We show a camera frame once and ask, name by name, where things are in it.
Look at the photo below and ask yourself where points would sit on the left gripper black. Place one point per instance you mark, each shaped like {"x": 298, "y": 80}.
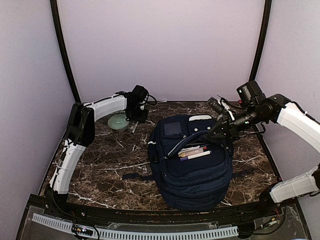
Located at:
{"x": 141, "y": 119}

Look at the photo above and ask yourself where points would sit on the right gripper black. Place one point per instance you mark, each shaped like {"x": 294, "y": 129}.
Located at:
{"x": 223, "y": 122}

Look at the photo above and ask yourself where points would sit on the black capped marker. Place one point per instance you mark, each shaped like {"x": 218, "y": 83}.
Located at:
{"x": 134, "y": 127}

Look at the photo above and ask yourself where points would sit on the purple capped white marker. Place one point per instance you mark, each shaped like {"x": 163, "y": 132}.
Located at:
{"x": 197, "y": 155}

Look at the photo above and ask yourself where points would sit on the peach highlighter marker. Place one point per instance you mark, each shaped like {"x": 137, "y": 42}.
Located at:
{"x": 192, "y": 152}

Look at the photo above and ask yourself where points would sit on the navy blue student backpack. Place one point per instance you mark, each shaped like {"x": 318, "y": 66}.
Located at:
{"x": 196, "y": 184}

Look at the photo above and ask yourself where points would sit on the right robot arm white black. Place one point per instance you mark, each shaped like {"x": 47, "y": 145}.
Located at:
{"x": 301, "y": 133}

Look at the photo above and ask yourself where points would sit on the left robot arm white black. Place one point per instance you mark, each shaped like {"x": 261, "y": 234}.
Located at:
{"x": 80, "y": 131}

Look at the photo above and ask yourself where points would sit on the pale green bowl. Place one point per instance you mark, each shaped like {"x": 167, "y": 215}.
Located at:
{"x": 118, "y": 122}

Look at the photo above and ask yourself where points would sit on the small circuit board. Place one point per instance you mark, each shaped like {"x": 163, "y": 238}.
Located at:
{"x": 81, "y": 230}

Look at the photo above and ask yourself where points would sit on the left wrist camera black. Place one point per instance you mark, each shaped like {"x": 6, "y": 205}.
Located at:
{"x": 140, "y": 93}

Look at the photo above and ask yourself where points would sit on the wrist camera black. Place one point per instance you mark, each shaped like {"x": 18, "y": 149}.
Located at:
{"x": 140, "y": 93}
{"x": 250, "y": 91}

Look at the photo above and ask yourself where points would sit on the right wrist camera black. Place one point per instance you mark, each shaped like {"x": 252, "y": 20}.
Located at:
{"x": 250, "y": 91}

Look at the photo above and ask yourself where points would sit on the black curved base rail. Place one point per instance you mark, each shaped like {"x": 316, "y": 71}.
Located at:
{"x": 239, "y": 214}

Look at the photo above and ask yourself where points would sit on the right black frame post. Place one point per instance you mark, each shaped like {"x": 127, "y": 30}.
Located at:
{"x": 261, "y": 39}

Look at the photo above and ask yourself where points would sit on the black frame post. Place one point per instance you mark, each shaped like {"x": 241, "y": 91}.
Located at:
{"x": 261, "y": 39}
{"x": 63, "y": 50}

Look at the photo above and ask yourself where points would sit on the left black frame post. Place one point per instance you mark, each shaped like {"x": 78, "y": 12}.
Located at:
{"x": 63, "y": 50}

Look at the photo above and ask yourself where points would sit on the grey slotted cable duct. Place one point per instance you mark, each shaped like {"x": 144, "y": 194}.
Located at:
{"x": 122, "y": 231}

